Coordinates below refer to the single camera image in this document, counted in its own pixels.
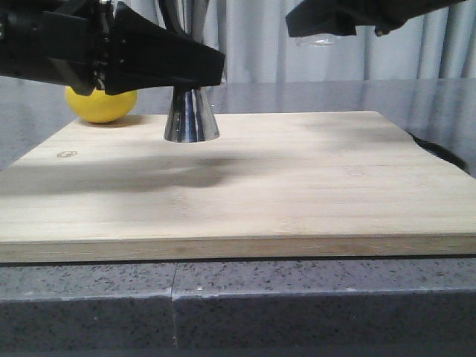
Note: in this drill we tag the wooden cutting board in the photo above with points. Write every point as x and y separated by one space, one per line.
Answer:
272 185

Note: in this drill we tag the black cutting board handle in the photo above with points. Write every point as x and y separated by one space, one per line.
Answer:
442 153

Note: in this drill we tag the yellow lemon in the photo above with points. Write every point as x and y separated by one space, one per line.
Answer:
100 107

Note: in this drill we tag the steel double jigger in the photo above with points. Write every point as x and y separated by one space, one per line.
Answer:
191 118

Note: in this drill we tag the grey curtain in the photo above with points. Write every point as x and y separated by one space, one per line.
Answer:
254 39

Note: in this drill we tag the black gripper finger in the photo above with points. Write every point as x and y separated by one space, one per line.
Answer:
144 55

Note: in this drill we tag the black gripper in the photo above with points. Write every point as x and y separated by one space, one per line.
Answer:
58 42
336 17

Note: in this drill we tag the small glass beaker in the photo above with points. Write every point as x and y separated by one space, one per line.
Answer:
323 39

